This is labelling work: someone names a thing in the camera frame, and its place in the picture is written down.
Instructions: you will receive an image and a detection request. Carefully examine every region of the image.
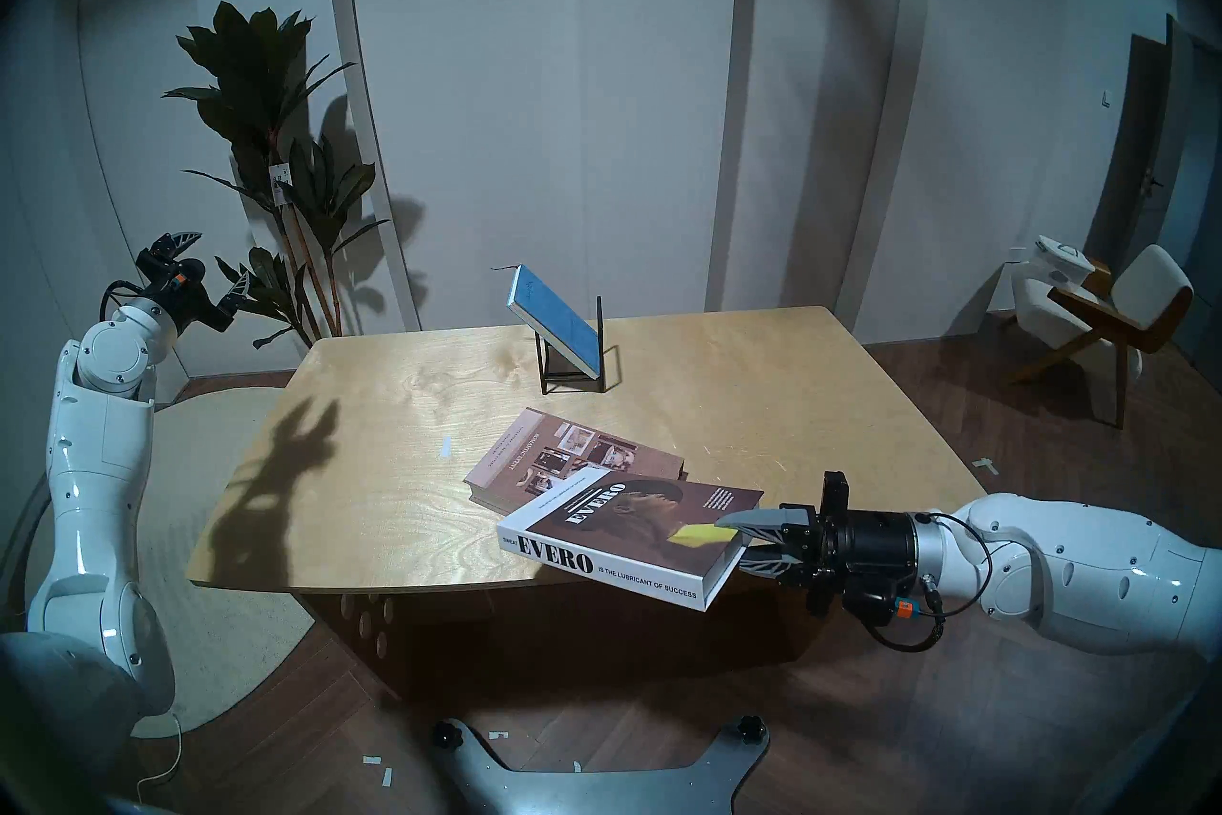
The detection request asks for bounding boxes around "wooden armchair with white cushions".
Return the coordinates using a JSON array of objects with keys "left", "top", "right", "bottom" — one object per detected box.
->
[{"left": 998, "top": 243, "right": 1196, "bottom": 427}]

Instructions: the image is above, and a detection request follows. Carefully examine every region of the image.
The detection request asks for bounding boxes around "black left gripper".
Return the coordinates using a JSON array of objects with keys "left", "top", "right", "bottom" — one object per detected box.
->
[{"left": 134, "top": 231, "right": 251, "bottom": 334}]

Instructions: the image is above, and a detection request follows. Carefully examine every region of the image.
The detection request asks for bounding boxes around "grey door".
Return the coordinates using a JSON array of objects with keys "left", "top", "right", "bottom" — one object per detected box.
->
[{"left": 1088, "top": 16, "right": 1222, "bottom": 365}]

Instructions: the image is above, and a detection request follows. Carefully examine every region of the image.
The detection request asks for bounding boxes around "round cream rug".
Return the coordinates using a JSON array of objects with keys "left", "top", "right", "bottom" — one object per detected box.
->
[{"left": 19, "top": 388, "right": 316, "bottom": 740}]

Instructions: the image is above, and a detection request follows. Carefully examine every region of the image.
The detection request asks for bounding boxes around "white plastic device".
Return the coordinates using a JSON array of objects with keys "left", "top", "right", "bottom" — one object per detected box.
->
[{"left": 1034, "top": 235, "right": 1096, "bottom": 286}]

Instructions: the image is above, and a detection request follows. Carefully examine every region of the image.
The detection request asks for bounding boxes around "dark green potted plant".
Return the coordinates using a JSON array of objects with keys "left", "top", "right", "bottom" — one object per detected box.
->
[{"left": 162, "top": 1, "right": 392, "bottom": 351}]

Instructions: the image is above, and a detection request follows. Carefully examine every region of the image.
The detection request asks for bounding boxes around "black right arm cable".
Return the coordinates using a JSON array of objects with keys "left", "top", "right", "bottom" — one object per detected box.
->
[{"left": 859, "top": 512, "right": 994, "bottom": 654}]

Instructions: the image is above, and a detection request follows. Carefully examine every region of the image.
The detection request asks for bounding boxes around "grey metal base plate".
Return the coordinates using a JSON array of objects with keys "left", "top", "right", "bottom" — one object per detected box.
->
[{"left": 430, "top": 716, "right": 771, "bottom": 815}]

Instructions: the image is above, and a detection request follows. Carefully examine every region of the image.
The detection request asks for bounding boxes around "black wire bookend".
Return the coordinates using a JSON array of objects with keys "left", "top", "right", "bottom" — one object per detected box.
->
[{"left": 537, "top": 296, "right": 622, "bottom": 396}]

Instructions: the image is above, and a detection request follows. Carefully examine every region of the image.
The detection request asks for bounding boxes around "blue cover book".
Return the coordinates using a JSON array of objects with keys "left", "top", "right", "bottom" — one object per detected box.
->
[{"left": 504, "top": 264, "right": 604, "bottom": 380}]

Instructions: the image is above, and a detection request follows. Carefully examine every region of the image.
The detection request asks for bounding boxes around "large brown HOMES book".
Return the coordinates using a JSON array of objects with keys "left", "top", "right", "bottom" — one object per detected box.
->
[{"left": 463, "top": 407, "right": 686, "bottom": 513}]

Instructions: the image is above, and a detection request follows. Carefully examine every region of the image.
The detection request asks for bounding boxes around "dark book with yellow mark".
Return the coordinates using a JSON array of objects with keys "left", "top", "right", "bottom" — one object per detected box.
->
[{"left": 496, "top": 465, "right": 765, "bottom": 612}]

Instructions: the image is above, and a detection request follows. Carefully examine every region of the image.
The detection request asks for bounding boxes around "wooden table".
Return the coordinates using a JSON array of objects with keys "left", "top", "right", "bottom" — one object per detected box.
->
[{"left": 184, "top": 305, "right": 991, "bottom": 699}]

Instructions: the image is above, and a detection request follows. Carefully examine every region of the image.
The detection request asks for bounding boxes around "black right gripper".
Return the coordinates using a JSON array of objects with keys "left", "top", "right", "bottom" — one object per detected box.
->
[{"left": 716, "top": 471, "right": 922, "bottom": 623}]

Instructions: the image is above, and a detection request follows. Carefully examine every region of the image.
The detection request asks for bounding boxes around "white floor cable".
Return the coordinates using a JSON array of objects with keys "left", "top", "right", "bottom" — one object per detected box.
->
[{"left": 137, "top": 708, "right": 184, "bottom": 804}]

